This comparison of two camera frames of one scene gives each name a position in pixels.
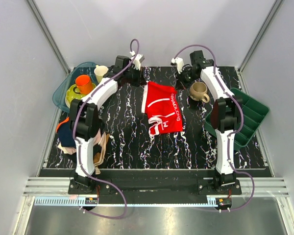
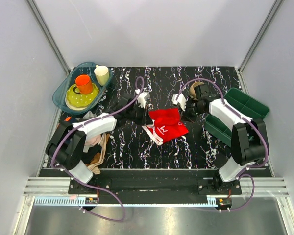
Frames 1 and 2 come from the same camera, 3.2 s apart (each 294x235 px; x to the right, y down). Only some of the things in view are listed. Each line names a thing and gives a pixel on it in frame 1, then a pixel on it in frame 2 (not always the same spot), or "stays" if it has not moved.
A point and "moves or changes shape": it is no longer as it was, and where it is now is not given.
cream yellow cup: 99,71 stays
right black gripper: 179,85 → 187,116
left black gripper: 140,81 → 146,119
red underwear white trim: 160,102 moves or changes shape
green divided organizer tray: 254,113 stays
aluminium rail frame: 264,186 stays
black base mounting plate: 155,182 stays
